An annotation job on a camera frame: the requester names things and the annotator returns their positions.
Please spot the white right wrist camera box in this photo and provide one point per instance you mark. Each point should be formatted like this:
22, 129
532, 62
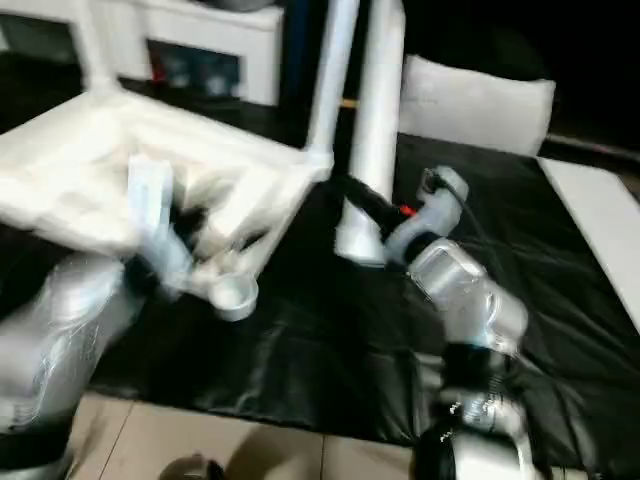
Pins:
445, 205

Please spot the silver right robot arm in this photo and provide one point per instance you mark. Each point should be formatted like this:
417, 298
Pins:
465, 290

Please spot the white plastic bag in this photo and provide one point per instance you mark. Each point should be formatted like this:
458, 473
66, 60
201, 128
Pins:
480, 105

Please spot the white flat board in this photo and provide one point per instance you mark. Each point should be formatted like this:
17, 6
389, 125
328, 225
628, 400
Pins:
600, 220

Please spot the black work mat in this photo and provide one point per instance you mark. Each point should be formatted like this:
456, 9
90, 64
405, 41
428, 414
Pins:
330, 350

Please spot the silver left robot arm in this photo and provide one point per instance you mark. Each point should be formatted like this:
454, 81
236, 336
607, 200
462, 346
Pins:
60, 330

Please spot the white plastic table leg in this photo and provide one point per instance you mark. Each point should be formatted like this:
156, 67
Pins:
92, 50
335, 70
375, 120

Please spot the white plastic table top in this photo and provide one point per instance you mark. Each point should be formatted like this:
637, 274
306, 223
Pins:
80, 160

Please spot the dark grey robot body part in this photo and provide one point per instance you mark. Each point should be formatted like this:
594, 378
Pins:
192, 468

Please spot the white cabinet with glass doors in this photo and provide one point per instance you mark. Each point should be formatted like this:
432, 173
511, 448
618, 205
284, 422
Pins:
200, 40

